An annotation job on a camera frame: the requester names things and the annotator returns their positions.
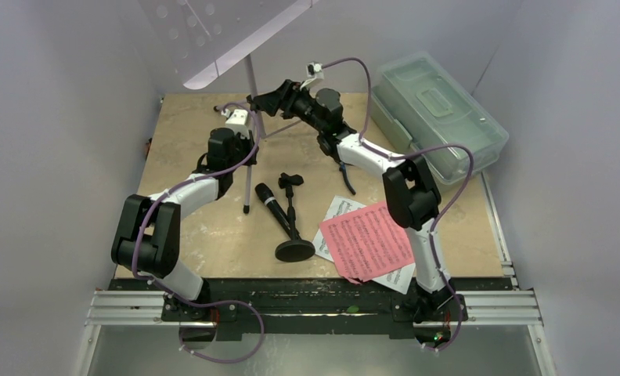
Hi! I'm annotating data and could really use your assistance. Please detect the lilac folding music stand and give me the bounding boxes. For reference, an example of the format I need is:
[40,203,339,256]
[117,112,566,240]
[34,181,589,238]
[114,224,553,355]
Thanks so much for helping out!
[135,0,322,215]

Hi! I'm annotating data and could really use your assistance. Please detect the pink sheet music page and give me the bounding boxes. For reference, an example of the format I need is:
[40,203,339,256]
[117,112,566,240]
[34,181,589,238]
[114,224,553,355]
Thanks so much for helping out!
[319,201,413,284]

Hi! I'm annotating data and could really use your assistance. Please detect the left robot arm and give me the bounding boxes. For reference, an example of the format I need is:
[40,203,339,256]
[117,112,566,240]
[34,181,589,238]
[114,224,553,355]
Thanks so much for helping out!
[110,127,258,320]

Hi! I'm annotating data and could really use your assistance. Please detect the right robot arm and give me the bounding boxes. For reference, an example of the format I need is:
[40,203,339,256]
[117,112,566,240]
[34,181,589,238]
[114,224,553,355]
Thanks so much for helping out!
[247,79,459,323]

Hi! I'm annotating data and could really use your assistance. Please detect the black handheld microphone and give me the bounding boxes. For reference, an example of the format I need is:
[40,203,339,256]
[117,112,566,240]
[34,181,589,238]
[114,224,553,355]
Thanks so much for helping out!
[254,183,290,233]

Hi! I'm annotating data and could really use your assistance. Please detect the black desktop microphone stand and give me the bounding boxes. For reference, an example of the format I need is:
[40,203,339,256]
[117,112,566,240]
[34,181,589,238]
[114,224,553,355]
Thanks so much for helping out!
[275,172,315,262]

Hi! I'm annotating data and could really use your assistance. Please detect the clear plastic storage box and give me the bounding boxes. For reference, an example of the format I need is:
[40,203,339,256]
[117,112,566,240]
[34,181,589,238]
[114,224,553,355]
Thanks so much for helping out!
[371,52,509,186]

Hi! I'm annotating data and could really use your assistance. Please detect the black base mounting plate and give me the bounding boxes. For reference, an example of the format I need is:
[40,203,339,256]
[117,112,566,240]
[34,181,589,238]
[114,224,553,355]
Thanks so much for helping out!
[107,277,514,342]

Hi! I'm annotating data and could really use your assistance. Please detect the white sheet music page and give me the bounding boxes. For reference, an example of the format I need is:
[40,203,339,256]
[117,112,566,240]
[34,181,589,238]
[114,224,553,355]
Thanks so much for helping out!
[312,196,416,295]

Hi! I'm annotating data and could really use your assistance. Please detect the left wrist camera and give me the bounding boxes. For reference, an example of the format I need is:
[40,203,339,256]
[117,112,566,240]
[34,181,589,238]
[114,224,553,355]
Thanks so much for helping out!
[225,109,251,139]

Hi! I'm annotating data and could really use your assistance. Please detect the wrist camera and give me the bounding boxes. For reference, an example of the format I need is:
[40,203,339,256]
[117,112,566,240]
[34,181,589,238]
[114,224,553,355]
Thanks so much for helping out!
[225,109,251,139]
[301,62,324,89]

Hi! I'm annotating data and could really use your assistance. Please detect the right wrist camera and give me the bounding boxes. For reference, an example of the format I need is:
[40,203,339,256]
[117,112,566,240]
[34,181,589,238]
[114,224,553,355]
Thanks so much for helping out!
[301,62,324,89]

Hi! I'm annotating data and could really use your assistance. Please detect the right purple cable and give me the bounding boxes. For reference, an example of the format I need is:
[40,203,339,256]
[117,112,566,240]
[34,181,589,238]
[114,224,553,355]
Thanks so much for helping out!
[320,56,475,353]

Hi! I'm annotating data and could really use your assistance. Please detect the blue handled cutting pliers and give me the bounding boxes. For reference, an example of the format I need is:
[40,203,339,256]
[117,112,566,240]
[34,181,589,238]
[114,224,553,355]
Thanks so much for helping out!
[339,162,356,195]

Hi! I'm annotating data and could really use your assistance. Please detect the aluminium rail frame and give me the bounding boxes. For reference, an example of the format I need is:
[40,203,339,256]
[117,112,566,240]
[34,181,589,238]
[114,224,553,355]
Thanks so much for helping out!
[70,175,551,375]

